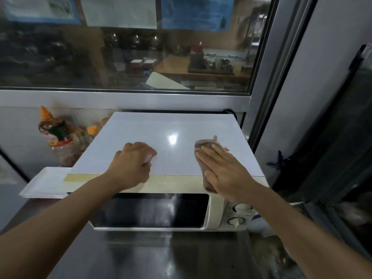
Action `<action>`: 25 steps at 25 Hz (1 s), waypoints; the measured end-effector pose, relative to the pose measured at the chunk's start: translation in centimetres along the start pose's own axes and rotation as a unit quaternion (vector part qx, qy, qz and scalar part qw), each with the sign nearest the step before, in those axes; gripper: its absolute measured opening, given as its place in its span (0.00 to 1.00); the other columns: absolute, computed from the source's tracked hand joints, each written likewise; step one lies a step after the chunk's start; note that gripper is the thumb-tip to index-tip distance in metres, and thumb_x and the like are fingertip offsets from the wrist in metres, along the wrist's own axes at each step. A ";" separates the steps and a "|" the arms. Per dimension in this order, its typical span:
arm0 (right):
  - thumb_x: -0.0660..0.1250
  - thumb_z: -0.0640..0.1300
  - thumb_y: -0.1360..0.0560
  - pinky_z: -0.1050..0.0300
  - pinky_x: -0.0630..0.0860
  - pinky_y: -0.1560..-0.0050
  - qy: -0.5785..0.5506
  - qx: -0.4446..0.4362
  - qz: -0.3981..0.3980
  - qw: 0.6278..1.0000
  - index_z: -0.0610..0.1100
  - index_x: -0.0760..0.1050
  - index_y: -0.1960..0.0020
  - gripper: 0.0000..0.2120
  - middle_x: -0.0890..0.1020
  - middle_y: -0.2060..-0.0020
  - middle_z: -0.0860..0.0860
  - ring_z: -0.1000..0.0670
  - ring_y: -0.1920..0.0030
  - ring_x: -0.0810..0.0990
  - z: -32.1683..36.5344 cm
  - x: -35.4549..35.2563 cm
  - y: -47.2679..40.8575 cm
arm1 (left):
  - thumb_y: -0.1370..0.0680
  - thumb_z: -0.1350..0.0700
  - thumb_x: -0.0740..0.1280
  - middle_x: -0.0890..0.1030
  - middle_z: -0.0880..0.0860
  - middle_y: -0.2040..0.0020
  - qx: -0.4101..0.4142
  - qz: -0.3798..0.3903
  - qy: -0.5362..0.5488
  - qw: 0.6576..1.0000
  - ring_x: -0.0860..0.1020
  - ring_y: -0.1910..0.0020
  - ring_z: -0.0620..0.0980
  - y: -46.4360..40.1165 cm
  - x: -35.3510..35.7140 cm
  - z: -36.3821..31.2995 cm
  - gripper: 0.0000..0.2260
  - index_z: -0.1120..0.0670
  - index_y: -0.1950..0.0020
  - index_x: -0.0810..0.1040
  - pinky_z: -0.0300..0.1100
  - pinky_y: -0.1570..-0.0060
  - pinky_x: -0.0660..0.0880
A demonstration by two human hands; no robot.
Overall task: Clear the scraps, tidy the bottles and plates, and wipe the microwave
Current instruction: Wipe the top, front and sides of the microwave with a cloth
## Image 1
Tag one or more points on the white paper notice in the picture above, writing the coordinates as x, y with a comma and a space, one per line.
119, 11

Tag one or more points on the glass window aluminium frame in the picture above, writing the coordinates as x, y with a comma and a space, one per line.
116, 100

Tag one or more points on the white rectangular plate red underside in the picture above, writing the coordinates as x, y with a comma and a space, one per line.
43, 183

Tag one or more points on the small glass bottle tan cap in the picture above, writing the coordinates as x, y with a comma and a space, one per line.
81, 140

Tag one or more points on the person's left hand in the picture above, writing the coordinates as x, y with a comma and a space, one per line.
130, 168

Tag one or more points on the clear plastic cup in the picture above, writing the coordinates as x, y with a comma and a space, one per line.
119, 66

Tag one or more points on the small white box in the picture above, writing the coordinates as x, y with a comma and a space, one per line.
136, 63
150, 63

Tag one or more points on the blue bordered poster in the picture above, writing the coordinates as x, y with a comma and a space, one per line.
37, 8

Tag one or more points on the white microwave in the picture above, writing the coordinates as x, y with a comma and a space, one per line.
174, 130

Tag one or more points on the dark sauce bottle orange cap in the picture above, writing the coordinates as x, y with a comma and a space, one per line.
92, 132

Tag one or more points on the dark tray of jars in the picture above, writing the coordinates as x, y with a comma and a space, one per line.
218, 69

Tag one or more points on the person's right forearm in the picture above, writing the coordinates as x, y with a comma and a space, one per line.
314, 238

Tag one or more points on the large ketchup bottle orange cap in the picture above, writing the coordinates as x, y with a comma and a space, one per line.
56, 133

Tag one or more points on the brown cloth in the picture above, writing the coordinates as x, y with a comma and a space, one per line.
203, 143

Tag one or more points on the clear bottle green label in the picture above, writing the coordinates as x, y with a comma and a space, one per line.
105, 121

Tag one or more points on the blue clamp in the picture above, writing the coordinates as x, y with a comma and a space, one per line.
277, 162

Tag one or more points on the person's left forearm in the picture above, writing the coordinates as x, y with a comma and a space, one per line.
52, 229

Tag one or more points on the person's right hand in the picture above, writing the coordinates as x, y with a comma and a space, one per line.
229, 177

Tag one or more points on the dark red bottle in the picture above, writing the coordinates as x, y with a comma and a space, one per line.
197, 56

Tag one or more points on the stainless steel table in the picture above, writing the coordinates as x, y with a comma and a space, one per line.
145, 252

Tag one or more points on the wooden kitchen counter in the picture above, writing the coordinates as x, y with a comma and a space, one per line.
174, 65

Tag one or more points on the metal kettle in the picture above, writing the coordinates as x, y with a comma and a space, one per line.
136, 40
113, 39
154, 41

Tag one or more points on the white tilted board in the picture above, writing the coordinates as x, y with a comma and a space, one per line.
165, 82

